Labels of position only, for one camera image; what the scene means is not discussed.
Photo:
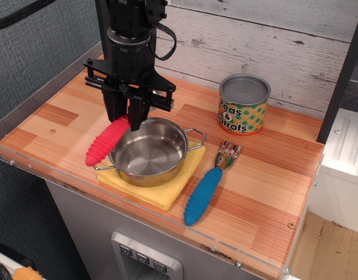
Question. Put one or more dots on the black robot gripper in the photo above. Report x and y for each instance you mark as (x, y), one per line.
(131, 66)

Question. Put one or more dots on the red handled metal spoon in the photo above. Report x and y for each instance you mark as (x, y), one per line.
(110, 137)

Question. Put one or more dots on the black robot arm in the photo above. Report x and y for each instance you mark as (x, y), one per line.
(136, 22)

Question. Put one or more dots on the stainless steel pot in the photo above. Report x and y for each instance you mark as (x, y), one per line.
(154, 154)

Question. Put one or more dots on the yellow folded cloth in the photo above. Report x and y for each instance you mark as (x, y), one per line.
(161, 196)

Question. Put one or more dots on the peas and carrots can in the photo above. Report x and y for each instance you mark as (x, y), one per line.
(243, 104)

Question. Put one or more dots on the grey toy fridge cabinet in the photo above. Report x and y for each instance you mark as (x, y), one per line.
(91, 225)

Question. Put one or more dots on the silver ice dispenser panel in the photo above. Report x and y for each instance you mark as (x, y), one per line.
(137, 260)

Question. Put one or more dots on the orange object bottom left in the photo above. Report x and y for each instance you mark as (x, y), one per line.
(26, 273)

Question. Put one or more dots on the white toy sink unit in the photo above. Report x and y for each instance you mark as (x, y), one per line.
(334, 196)

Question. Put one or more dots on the dark left shelf post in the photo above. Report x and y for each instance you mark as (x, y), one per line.
(103, 15)

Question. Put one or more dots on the dark shelf post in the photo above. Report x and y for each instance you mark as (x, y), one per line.
(340, 89)
(103, 15)

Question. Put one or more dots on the blue handled metal fork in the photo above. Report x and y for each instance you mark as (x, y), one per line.
(200, 198)

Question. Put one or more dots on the dark right shelf post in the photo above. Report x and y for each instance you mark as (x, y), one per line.
(340, 89)

